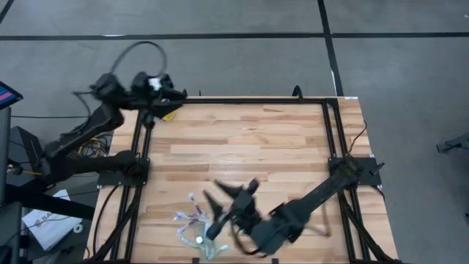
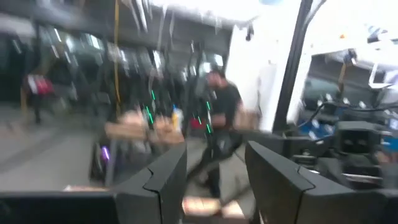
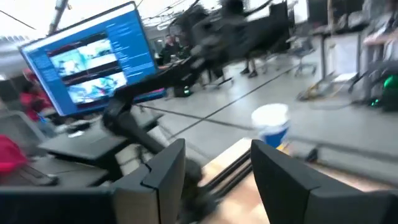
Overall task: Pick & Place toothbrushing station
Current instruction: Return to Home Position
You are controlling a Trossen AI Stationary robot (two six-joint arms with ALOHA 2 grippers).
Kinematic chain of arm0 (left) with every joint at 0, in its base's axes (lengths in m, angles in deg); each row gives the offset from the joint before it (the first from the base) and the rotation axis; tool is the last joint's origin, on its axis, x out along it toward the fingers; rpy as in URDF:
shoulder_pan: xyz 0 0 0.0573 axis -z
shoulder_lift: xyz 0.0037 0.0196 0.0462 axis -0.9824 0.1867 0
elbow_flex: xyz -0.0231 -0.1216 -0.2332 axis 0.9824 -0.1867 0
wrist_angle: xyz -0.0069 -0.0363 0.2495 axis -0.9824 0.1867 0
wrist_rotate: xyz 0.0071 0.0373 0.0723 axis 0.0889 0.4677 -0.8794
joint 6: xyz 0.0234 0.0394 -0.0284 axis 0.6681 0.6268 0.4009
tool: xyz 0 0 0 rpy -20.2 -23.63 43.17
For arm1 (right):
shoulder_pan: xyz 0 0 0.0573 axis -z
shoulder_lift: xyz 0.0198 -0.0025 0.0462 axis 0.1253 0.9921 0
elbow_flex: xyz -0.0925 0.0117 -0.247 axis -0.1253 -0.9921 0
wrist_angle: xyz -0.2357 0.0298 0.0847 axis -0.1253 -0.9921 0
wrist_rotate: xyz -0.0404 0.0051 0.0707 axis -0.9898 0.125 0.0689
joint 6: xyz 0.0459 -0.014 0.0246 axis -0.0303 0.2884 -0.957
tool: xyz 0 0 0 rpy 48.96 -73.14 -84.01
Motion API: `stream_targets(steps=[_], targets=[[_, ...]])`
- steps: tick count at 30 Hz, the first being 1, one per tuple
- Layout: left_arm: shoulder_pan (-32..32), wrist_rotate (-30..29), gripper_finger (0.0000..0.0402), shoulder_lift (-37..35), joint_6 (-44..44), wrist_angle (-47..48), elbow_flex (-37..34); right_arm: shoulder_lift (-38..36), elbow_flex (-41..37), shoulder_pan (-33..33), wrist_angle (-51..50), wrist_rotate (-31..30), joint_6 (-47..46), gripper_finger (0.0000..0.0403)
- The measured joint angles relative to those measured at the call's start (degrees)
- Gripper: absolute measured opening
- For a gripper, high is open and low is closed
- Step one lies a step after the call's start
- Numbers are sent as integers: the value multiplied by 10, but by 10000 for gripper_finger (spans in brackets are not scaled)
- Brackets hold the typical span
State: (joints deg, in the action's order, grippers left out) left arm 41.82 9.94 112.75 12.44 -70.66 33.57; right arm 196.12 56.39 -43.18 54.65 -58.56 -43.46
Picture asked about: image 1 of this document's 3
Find thick black power cable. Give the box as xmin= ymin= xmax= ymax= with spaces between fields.
xmin=91 ymin=185 xmax=122 ymax=257

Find black floor stand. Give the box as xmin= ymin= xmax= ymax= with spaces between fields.
xmin=435 ymin=131 xmax=469 ymax=154

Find grey vertical post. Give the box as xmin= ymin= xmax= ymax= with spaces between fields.
xmin=0 ymin=106 xmax=12 ymax=206

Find black left wrist camera cable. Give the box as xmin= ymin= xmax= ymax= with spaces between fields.
xmin=108 ymin=40 xmax=169 ymax=78

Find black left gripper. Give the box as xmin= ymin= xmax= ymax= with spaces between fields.
xmin=128 ymin=70 xmax=189 ymax=120

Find tablet with pink screen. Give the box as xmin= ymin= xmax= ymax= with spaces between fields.
xmin=0 ymin=81 xmax=24 ymax=111

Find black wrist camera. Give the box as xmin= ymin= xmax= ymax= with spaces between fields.
xmin=144 ymin=72 xmax=175 ymax=95
xmin=231 ymin=188 xmax=254 ymax=216

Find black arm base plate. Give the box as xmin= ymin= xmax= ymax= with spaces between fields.
xmin=328 ymin=156 xmax=383 ymax=187
xmin=97 ymin=157 xmax=151 ymax=187

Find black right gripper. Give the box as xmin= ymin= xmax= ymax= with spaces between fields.
xmin=203 ymin=177 xmax=263 ymax=241

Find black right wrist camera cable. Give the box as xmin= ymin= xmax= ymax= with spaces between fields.
xmin=229 ymin=227 xmax=267 ymax=257

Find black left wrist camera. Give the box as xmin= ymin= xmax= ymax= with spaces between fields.
xmin=144 ymin=72 xmax=175 ymax=95

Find yellow floor cable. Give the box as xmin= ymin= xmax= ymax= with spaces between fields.
xmin=20 ymin=136 xmax=111 ymax=177

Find purple toothbrush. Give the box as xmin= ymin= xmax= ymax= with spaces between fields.
xmin=172 ymin=210 xmax=199 ymax=221
xmin=187 ymin=192 xmax=203 ymax=217

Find black floor box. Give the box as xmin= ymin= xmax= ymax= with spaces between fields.
xmin=9 ymin=125 xmax=56 ymax=175

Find white papers on floor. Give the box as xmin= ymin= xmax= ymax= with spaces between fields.
xmin=21 ymin=188 xmax=84 ymax=252

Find black aluminium table frame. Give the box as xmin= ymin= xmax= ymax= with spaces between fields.
xmin=83 ymin=95 xmax=404 ymax=264

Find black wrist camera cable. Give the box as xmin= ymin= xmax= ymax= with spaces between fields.
xmin=229 ymin=227 xmax=267 ymax=257
xmin=108 ymin=40 xmax=169 ymax=78

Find black floor beam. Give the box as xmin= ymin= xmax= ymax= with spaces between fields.
xmin=0 ymin=183 xmax=96 ymax=221

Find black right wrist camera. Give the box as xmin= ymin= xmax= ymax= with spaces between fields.
xmin=231 ymin=188 xmax=254 ymax=216

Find clear acrylic organizer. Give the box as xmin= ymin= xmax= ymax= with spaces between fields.
xmin=171 ymin=192 xmax=232 ymax=262

